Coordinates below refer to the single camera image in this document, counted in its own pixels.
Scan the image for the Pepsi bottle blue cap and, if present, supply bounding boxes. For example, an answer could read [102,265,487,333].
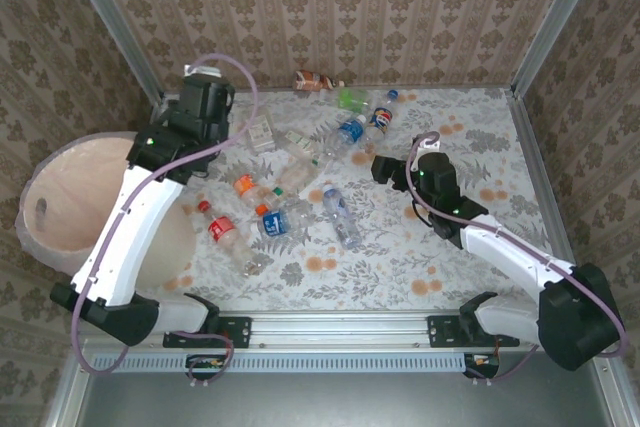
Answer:
[363,89,400,153]

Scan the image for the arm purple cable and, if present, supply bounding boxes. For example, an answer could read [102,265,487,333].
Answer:
[69,52,261,376]
[405,129,629,359]

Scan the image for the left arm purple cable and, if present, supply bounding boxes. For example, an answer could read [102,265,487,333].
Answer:
[69,52,261,376]

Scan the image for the brown coffee drink bottle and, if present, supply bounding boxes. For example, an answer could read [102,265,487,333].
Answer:
[293,69,346,93]

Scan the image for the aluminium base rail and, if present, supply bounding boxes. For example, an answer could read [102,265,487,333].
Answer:
[149,310,521,351]

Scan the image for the white round waste bin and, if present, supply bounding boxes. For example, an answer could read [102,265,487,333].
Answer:
[14,130,197,293]

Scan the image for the grey metal base panel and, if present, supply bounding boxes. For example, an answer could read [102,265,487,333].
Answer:
[42,341,640,427]

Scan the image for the Coca-Cola bottle red cap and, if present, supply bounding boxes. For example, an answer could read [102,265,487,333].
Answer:
[196,199,265,278]

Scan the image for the slim clear water bottle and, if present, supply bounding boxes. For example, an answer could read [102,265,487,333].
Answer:
[321,182,363,251]

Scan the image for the orange label orange cap bottle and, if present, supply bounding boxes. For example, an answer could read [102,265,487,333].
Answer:
[232,172,271,217]

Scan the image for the Pocari Sweat bottle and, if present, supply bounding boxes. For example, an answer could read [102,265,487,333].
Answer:
[324,114,369,158]

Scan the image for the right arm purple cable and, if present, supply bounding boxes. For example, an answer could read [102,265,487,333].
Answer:
[405,129,629,359]

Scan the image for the green label clear bottle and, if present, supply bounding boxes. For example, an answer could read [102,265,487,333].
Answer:
[319,86,375,116]

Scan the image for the clear bottle white cap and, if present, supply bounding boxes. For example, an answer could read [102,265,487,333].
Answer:
[282,129,331,172]

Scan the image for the small white carton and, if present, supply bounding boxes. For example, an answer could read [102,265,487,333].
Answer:
[246,113,277,154]

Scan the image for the aluminium table edge rail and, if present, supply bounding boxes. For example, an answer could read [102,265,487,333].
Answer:
[503,88,579,266]

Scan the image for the grey slotted cable duct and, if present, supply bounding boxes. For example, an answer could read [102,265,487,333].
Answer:
[91,350,469,375]

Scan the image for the aluminium frame post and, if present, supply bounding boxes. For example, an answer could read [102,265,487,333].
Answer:
[58,0,166,106]
[508,0,610,98]

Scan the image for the clear bottle green neck ring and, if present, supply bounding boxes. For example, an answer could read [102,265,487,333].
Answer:
[272,159,321,198]

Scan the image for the crushed blue label bottle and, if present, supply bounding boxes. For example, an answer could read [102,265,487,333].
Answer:
[252,199,315,243]

